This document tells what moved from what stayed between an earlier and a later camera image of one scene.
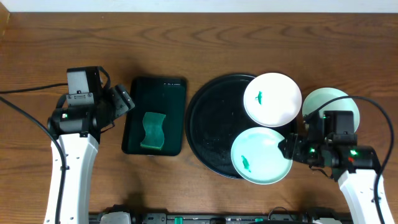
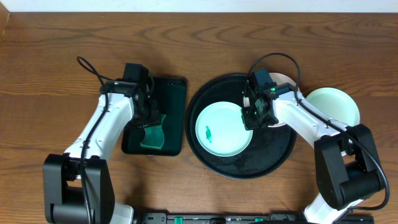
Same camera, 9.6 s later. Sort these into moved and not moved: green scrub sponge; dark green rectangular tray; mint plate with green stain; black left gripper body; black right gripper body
Moved: black left gripper body; black right gripper body
Not moved: green scrub sponge; mint plate with green stain; dark green rectangular tray
